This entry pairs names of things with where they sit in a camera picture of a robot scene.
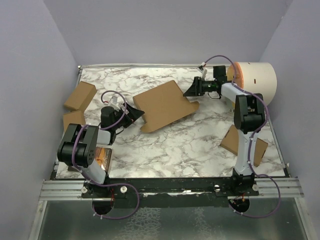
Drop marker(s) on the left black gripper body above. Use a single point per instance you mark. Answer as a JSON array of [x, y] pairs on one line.
[[126, 121]]

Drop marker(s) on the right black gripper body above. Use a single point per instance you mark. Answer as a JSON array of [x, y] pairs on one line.
[[207, 86]]

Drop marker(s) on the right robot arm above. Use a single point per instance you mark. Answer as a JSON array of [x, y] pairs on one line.
[[249, 118]]

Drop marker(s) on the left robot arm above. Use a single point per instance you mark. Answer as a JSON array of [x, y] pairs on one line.
[[77, 148]]

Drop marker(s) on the white cylinder container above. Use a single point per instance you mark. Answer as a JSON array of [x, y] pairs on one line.
[[255, 77]]

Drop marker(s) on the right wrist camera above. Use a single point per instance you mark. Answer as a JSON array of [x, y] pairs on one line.
[[203, 71]]

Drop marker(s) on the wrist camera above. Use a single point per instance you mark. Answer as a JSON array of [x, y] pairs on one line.
[[113, 102], [203, 71]]

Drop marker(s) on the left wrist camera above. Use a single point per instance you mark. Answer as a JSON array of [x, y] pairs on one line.
[[113, 102]]

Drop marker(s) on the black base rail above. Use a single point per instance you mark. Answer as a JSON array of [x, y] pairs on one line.
[[127, 193]]

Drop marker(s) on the aluminium frame profile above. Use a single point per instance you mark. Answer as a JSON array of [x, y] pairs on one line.
[[61, 190]]

